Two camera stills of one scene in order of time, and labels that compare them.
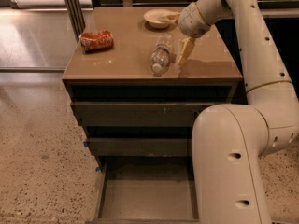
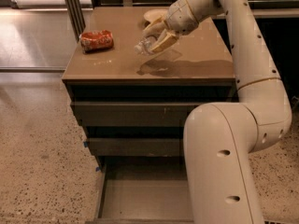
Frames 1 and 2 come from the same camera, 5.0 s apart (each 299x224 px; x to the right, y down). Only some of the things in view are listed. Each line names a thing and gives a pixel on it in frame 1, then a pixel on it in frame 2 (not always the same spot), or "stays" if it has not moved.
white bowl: (151, 16) stays
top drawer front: (139, 113) stays
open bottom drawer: (147, 189) stays
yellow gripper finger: (188, 45) -> (166, 39)
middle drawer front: (139, 147) stays
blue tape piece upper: (85, 144) stays
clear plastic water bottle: (163, 54) -> (147, 45)
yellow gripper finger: (171, 17) -> (155, 26)
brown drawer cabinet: (135, 103) stays
